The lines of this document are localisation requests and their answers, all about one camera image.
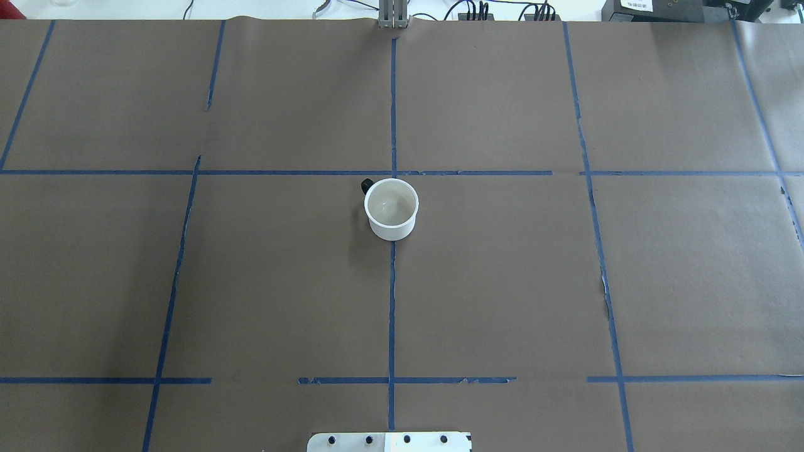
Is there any white mug with smiley face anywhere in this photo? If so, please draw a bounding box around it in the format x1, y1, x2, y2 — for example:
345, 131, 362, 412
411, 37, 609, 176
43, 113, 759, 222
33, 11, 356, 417
360, 178, 420, 242

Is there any black power strip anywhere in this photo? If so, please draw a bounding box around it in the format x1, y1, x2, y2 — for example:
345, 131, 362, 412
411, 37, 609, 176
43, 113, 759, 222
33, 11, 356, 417
462, 1, 561, 22

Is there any black equipment box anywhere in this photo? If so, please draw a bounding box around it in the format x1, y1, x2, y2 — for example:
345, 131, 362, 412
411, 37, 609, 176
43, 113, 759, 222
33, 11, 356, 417
600, 1, 773, 23

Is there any aluminium frame post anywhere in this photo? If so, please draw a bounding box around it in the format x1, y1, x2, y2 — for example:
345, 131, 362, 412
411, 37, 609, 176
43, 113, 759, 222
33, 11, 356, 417
378, 0, 410, 29

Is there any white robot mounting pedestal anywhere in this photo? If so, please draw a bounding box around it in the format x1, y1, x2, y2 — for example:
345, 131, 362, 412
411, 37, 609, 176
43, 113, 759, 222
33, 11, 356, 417
307, 431, 473, 451

